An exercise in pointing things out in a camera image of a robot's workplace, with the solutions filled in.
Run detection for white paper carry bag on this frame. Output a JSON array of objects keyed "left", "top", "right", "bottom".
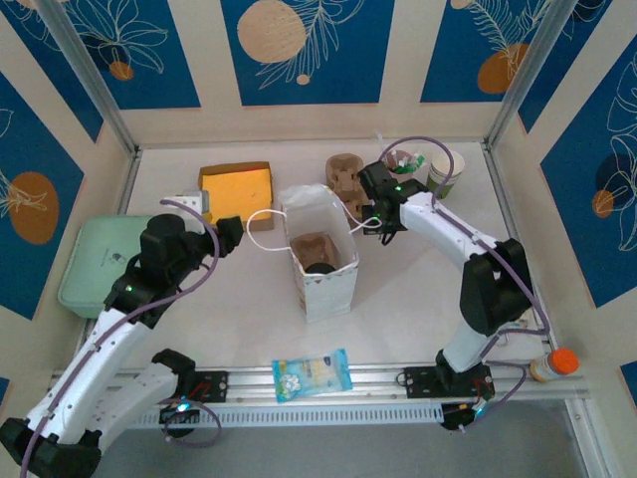
[{"left": 247, "top": 183, "right": 382, "bottom": 325}]

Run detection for brown cardboard napkin box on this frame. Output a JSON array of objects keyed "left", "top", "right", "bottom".
[{"left": 198, "top": 161, "right": 275, "bottom": 233}]

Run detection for pink paper cup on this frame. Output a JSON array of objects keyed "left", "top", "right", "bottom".
[{"left": 380, "top": 148, "right": 417, "bottom": 180}]

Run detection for green and white stirrer packets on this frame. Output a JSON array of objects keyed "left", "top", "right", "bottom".
[{"left": 390, "top": 148, "right": 429, "bottom": 175}]

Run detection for yellow napkin stack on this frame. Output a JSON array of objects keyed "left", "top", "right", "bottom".
[{"left": 201, "top": 167, "right": 273, "bottom": 220}]

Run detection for stack of green paper cups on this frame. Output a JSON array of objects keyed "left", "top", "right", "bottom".
[{"left": 427, "top": 150, "right": 467, "bottom": 200}]

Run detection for mint green zip case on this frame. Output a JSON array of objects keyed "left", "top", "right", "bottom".
[{"left": 57, "top": 214, "right": 155, "bottom": 320}]

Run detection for blue wet wipes packet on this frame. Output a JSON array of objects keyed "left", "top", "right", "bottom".
[{"left": 271, "top": 348, "right": 353, "bottom": 403}]

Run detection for black controller board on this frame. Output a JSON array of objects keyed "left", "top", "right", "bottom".
[
  {"left": 158, "top": 402, "right": 201, "bottom": 427},
  {"left": 441, "top": 403, "right": 487, "bottom": 432}
]

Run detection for bottle with orange cap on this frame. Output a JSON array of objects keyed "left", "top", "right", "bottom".
[{"left": 529, "top": 347, "right": 580, "bottom": 383}]

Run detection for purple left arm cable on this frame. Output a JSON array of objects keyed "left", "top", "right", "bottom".
[{"left": 19, "top": 197, "right": 224, "bottom": 474}]

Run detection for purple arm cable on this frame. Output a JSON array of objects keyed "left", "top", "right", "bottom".
[
  {"left": 380, "top": 136, "right": 551, "bottom": 432},
  {"left": 19, "top": 197, "right": 224, "bottom": 474}
]

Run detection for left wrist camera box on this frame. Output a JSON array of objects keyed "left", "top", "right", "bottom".
[{"left": 163, "top": 188, "right": 213, "bottom": 220}]

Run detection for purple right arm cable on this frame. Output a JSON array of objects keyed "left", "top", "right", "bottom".
[{"left": 380, "top": 136, "right": 551, "bottom": 432}]

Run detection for aluminium table side rail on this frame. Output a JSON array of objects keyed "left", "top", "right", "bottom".
[
  {"left": 79, "top": 148, "right": 144, "bottom": 353},
  {"left": 482, "top": 141, "right": 556, "bottom": 350}
]

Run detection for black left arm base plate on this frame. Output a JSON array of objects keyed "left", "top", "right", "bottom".
[{"left": 137, "top": 370, "right": 230, "bottom": 404}]

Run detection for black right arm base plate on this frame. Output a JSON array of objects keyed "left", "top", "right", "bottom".
[{"left": 402, "top": 365, "right": 497, "bottom": 399}]

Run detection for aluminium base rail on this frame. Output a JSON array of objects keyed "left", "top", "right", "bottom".
[{"left": 42, "top": 365, "right": 593, "bottom": 412}]

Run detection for white slotted cable duct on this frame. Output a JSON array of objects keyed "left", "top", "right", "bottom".
[{"left": 62, "top": 401, "right": 444, "bottom": 430}]

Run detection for aluminium frame post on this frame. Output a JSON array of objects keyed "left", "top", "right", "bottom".
[
  {"left": 37, "top": 0, "right": 143, "bottom": 155},
  {"left": 485, "top": 0, "right": 581, "bottom": 150}
]

